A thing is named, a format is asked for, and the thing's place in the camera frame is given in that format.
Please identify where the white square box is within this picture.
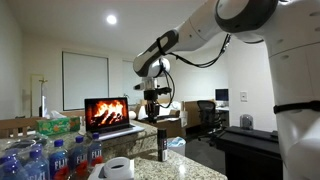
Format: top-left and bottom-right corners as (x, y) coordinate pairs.
(87, 158), (136, 180)

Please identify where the pack of water bottles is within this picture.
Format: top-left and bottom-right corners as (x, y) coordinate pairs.
(0, 133), (104, 180)

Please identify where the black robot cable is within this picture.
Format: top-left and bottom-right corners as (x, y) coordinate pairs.
(156, 33), (233, 109)

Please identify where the beige sofa with bedding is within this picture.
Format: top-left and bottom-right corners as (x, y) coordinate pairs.
(133, 98), (183, 138)

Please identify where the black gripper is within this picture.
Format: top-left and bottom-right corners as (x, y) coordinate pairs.
(143, 89), (161, 118)

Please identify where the trash bin with bag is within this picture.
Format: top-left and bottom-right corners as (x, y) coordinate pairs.
(167, 136), (187, 157)

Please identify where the narrow white window blind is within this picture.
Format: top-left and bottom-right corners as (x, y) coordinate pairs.
(121, 59), (152, 105)

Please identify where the grey mug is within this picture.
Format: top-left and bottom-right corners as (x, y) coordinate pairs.
(239, 113), (255, 131)

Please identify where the white door with hook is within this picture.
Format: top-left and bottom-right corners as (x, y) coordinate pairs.
(30, 73), (50, 118)

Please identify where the black table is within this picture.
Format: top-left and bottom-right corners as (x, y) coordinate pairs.
(184, 125), (284, 180)

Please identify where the green tissue box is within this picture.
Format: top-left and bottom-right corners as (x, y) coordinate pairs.
(35, 110), (81, 137)

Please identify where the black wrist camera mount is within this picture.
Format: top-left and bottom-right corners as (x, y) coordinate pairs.
(153, 86), (173, 97)

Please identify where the black bottle with label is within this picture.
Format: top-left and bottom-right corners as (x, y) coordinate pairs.
(156, 127), (169, 163)

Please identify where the open laptop showing fire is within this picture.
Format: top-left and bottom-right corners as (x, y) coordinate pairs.
(83, 96), (146, 142)

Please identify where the brown cardboard box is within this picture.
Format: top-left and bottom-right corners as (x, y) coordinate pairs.
(179, 100), (203, 129)

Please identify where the large round ceiling light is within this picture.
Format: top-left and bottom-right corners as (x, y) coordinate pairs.
(105, 13), (119, 26)

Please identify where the Fiji water bottle blue cap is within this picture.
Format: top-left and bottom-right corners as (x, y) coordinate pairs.
(23, 148), (51, 180)
(48, 138), (70, 180)
(88, 132), (104, 169)
(0, 159), (29, 180)
(68, 135), (89, 179)

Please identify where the wide white window blind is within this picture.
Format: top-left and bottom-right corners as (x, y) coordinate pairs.
(61, 51), (110, 112)

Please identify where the black office chair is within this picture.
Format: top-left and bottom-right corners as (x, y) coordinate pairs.
(195, 99), (224, 134)

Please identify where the desktop computer monitor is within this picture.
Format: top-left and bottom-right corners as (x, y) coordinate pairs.
(214, 88), (230, 103)

